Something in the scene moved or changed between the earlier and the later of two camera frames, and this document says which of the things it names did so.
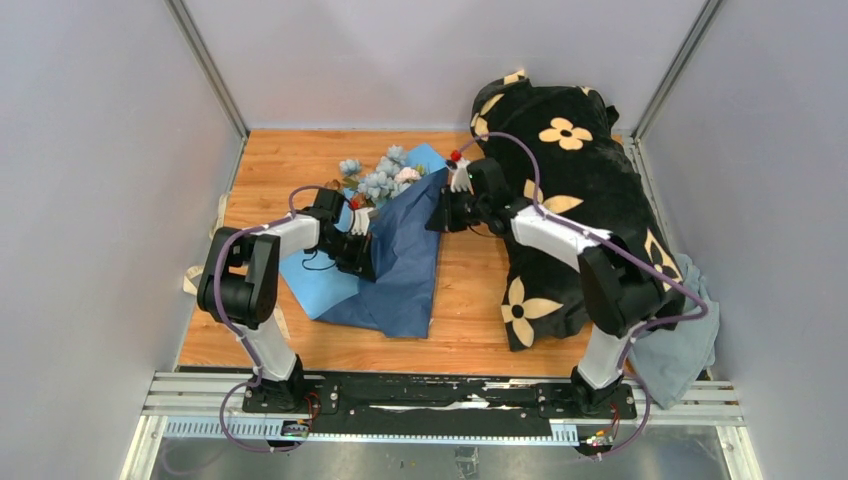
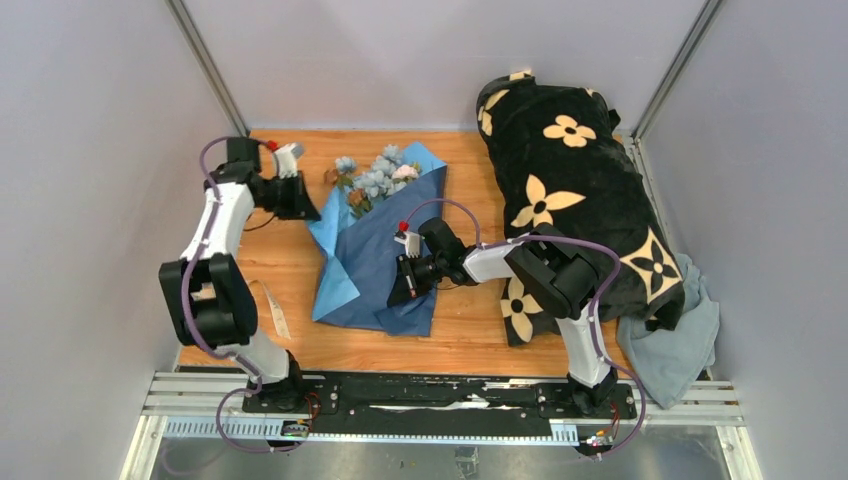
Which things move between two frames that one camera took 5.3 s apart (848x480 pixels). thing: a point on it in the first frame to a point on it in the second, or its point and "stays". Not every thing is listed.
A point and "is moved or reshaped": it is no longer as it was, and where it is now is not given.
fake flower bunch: (391, 176) stays
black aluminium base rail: (529, 408) stays
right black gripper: (444, 218) to (408, 287)
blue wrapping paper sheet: (406, 243) is moved or reshaped
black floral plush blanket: (554, 151) stays
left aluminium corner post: (179, 11) stays
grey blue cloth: (669, 361) stays
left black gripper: (362, 263) to (303, 204)
